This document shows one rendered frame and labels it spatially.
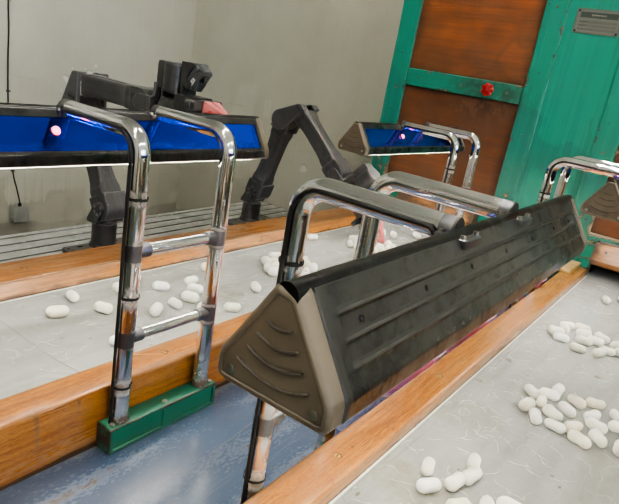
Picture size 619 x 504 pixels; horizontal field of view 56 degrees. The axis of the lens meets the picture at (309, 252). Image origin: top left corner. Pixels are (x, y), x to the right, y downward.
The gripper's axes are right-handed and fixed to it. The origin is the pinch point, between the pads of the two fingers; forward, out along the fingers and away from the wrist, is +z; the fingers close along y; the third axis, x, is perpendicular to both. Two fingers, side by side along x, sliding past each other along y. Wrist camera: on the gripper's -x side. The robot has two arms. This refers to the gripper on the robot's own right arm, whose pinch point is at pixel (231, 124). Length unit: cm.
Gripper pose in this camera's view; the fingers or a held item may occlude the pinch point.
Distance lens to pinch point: 127.0
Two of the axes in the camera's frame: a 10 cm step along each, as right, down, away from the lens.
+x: -1.8, 9.4, 3.1
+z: 8.1, 3.1, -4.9
